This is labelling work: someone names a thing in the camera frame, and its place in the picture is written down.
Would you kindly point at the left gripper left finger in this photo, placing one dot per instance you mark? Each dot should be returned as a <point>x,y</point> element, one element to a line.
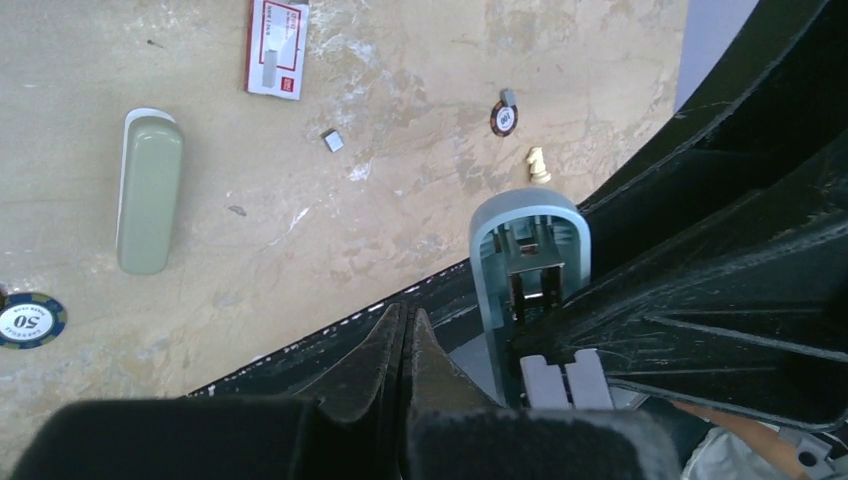
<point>344,425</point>

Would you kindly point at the red staple box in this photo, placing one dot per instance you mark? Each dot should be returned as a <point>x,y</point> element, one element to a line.
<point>276,48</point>

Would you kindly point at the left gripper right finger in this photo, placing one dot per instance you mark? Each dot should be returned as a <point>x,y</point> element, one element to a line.
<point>453,430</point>

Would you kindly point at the grey staple strip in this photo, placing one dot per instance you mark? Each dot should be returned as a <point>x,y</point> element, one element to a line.
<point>508,97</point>
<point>333,140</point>

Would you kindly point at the black white poker chip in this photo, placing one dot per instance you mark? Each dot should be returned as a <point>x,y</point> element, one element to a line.
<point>31,320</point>

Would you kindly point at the cream chess piece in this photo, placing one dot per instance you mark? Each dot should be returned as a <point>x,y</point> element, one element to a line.
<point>537,169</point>

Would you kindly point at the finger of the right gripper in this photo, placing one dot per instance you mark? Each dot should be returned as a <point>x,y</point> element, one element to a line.
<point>745,312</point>

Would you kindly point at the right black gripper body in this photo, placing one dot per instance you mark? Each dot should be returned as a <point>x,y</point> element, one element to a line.
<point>776,96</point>

